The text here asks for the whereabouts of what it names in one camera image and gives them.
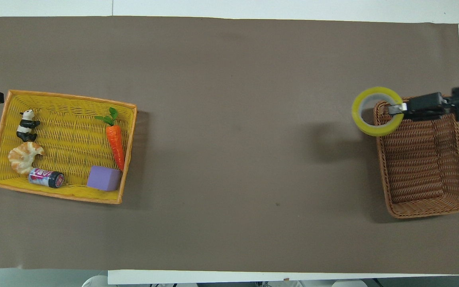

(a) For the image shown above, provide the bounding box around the yellow tape roll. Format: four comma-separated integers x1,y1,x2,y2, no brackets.
352,86,406,137

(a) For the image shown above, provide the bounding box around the brown wicker basket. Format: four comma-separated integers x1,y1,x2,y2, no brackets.
374,96,459,219

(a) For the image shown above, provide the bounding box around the yellow wicker basket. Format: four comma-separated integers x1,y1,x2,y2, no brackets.
0,90,138,204

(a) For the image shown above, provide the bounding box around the toy carrot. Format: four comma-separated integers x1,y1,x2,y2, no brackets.
94,107,126,172

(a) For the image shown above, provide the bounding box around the purple foam block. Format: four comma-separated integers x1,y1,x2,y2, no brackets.
86,166,122,192

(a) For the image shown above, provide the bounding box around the small drink can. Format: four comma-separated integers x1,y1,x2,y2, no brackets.
28,168,65,189

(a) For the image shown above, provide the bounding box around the panda figurine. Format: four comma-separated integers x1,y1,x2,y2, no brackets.
16,109,41,143

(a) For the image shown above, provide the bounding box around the toy croissant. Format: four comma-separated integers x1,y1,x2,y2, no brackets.
8,142,45,175

